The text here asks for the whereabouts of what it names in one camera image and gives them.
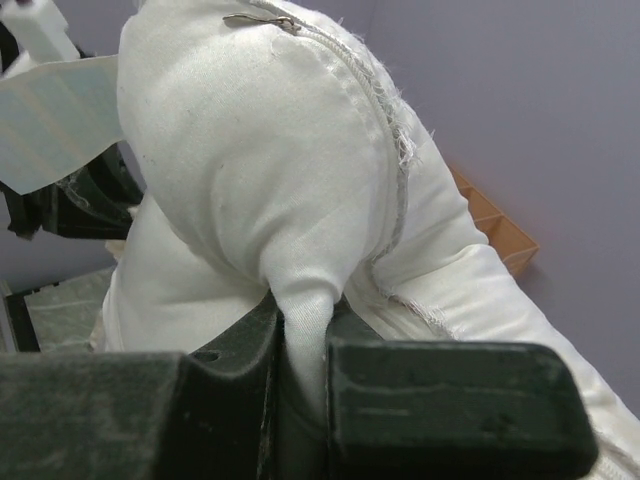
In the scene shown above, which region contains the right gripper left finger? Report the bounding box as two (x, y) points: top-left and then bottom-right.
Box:
(1, 296), (282, 479)

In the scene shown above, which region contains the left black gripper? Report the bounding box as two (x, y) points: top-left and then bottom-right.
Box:
(1, 19), (143, 240)

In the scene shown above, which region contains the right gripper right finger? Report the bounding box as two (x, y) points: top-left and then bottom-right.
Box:
(326, 301), (599, 479)

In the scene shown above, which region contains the white pillow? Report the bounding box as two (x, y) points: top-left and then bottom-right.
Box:
(91, 1), (639, 479)

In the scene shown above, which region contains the orange plastic file organizer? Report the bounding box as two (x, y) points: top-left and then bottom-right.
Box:
(450, 168), (539, 277)

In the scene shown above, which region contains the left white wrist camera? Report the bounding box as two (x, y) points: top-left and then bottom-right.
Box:
(1, 0), (81, 73)

